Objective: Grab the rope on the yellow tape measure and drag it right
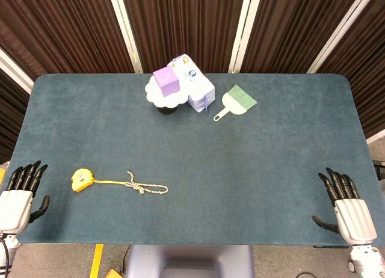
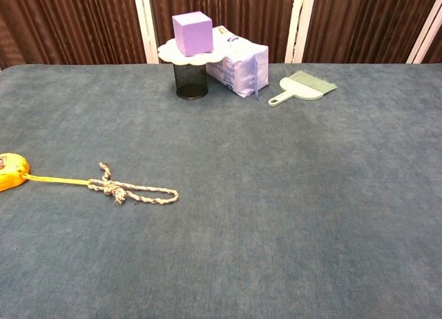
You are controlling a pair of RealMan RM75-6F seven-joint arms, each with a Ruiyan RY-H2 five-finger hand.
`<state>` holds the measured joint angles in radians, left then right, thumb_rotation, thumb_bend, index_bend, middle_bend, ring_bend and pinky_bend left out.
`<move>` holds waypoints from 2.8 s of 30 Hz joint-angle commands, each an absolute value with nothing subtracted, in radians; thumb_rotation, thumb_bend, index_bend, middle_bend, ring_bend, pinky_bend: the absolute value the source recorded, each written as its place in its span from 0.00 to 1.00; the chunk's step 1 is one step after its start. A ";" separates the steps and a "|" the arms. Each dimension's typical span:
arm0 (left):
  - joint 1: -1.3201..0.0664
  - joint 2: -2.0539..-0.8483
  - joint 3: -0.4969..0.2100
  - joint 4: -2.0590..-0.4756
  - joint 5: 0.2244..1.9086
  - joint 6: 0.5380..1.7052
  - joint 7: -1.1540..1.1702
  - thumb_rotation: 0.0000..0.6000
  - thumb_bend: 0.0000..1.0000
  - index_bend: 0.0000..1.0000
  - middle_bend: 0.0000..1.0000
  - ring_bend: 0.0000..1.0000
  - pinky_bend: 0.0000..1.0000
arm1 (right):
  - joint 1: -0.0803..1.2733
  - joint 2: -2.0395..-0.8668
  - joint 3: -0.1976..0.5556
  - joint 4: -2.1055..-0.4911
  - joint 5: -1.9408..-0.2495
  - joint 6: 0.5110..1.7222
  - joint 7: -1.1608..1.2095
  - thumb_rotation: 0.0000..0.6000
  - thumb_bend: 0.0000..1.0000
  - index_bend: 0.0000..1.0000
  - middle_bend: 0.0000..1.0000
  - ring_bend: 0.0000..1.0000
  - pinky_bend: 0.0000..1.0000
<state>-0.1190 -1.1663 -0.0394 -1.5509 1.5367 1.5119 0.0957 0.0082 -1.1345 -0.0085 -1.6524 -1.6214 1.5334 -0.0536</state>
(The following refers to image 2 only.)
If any mint green hand brush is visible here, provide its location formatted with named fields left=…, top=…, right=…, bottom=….
left=267, top=70, right=338, bottom=108

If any yellow tape measure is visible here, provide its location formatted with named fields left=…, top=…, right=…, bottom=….
left=0, top=152, right=92, bottom=193

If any pale blue tissue pack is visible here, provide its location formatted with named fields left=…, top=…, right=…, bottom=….
left=205, top=25, right=270, bottom=101

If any black mesh pen cup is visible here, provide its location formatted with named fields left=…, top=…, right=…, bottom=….
left=173, top=62, right=209, bottom=100

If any blue table cloth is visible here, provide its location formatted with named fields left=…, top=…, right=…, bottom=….
left=0, top=62, right=442, bottom=319

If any brown pleated screen panel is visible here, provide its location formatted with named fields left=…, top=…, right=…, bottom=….
left=421, top=27, right=442, bottom=64
left=147, top=0, right=298, bottom=64
left=0, top=0, right=148, bottom=70
left=302, top=0, right=439, bottom=64

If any white scalloped plate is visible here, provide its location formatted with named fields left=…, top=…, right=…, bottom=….
left=157, top=38, right=225, bottom=66

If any braided beige rope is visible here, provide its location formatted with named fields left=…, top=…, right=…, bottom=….
left=87, top=162, right=180, bottom=206

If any purple cube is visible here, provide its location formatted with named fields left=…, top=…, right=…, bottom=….
left=171, top=11, right=213, bottom=57

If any white screen frame post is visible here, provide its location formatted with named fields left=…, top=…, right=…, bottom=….
left=406, top=0, right=442, bottom=64
left=283, top=0, right=318, bottom=64
left=132, top=0, right=160, bottom=64

